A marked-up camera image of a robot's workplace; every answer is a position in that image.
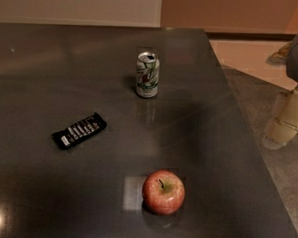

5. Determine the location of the white green 7up can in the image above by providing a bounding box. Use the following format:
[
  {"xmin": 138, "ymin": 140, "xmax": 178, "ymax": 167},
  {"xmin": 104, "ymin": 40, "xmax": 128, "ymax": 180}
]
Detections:
[{"xmin": 136, "ymin": 52, "xmax": 160, "ymax": 98}]

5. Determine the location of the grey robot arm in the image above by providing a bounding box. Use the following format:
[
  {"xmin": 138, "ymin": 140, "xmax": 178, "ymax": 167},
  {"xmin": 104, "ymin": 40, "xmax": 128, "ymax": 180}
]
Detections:
[{"xmin": 262, "ymin": 34, "xmax": 298, "ymax": 150}]

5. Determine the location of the red apple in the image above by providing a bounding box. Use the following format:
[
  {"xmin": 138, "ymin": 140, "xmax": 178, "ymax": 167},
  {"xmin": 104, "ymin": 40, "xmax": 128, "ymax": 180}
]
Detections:
[{"xmin": 142, "ymin": 170, "xmax": 185, "ymax": 216}]

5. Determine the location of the black rxbar chocolate bar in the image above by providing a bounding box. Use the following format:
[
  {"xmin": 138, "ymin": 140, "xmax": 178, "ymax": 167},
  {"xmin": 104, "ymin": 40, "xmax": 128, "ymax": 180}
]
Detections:
[{"xmin": 52, "ymin": 113, "xmax": 107, "ymax": 150}]

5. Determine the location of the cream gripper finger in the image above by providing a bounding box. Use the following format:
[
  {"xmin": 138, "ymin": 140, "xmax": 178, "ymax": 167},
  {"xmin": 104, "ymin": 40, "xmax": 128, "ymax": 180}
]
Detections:
[{"xmin": 262, "ymin": 86, "xmax": 298, "ymax": 150}]

